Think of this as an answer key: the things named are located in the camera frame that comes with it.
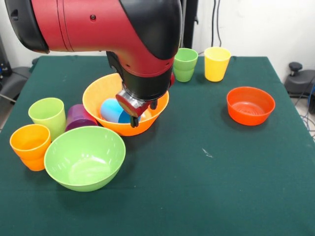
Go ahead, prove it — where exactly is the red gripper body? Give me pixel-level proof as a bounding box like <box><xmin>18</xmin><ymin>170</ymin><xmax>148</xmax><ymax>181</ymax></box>
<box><xmin>115</xmin><ymin>94</ymin><xmax>151</xmax><ymax>118</ymax></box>

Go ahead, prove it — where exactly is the blue cup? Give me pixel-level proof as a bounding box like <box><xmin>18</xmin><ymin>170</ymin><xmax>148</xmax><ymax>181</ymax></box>
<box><xmin>99</xmin><ymin>98</ymin><xmax>141</xmax><ymax>124</ymax></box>

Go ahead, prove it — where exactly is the large orange bowl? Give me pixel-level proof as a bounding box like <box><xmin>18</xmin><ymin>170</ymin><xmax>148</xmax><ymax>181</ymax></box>
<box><xmin>82</xmin><ymin>73</ymin><xmax>170</xmax><ymax>137</ymax></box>

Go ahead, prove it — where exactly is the purple cup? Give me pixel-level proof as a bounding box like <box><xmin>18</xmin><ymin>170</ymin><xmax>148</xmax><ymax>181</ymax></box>
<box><xmin>65</xmin><ymin>104</ymin><xmax>98</xmax><ymax>132</ymax></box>

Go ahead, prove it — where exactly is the yellow cup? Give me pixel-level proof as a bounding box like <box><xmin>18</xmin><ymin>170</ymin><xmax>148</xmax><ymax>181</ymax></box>
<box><xmin>204</xmin><ymin>46</ymin><xmax>232</xmax><ymax>83</ymax></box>

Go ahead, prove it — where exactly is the large green bowl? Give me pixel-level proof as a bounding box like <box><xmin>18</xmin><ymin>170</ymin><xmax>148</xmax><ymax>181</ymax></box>
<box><xmin>43</xmin><ymin>126</ymin><xmax>126</xmax><ymax>192</ymax></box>

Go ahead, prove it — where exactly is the red bowl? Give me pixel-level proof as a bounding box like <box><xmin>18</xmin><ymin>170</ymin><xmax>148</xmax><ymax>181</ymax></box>
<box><xmin>226</xmin><ymin>86</ymin><xmax>276</xmax><ymax>126</ymax></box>

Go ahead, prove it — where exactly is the dark green tablecloth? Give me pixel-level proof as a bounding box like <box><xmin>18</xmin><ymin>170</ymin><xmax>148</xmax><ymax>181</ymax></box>
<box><xmin>0</xmin><ymin>55</ymin><xmax>315</xmax><ymax>236</ymax></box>

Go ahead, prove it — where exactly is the lime green cup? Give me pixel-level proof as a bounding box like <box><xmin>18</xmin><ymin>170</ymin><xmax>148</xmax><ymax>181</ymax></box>
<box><xmin>28</xmin><ymin>97</ymin><xmax>66</xmax><ymax>142</ymax></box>

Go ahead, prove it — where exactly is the orange cup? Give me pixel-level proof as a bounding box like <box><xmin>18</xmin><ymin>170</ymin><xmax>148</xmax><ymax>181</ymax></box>
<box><xmin>20</xmin><ymin>154</ymin><xmax>47</xmax><ymax>172</ymax></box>
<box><xmin>9</xmin><ymin>124</ymin><xmax>52</xmax><ymax>160</ymax></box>

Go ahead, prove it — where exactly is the grey black device base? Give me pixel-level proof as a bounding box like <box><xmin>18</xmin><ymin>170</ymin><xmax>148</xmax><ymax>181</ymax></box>
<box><xmin>0</xmin><ymin>66</ymin><xmax>34</xmax><ymax>104</ymax></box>
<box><xmin>284</xmin><ymin>61</ymin><xmax>315</xmax><ymax>99</ymax></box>

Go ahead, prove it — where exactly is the black equipment box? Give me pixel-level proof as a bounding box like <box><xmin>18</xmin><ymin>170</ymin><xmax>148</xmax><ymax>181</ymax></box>
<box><xmin>0</xmin><ymin>33</ymin><xmax>12</xmax><ymax>80</ymax></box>

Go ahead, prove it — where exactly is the black wall cable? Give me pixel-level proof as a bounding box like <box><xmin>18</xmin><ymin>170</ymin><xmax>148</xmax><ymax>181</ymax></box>
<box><xmin>211</xmin><ymin>0</ymin><xmax>223</xmax><ymax>49</ymax></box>

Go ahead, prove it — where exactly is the tangle of floor cables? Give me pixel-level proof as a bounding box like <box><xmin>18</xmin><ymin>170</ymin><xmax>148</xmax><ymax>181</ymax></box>
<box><xmin>294</xmin><ymin>83</ymin><xmax>315</xmax><ymax>143</ymax></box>

